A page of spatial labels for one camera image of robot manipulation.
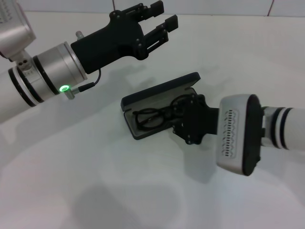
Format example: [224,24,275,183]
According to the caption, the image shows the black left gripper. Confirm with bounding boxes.
[71,0,179,74]

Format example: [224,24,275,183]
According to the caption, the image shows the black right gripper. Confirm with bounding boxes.
[171,94,219,146]

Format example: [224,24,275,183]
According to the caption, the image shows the black glasses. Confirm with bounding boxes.
[133,94,192,132]

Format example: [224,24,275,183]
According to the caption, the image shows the black glasses case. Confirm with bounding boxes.
[121,71,201,141]

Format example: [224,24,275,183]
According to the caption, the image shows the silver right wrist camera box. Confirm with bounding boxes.
[215,94,262,177]

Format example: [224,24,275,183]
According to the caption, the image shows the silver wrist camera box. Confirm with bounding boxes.
[215,94,262,177]
[0,0,37,60]

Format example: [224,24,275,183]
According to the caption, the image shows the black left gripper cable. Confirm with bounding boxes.
[64,69,102,100]

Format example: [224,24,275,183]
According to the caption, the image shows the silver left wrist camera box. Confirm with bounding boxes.
[0,0,37,60]

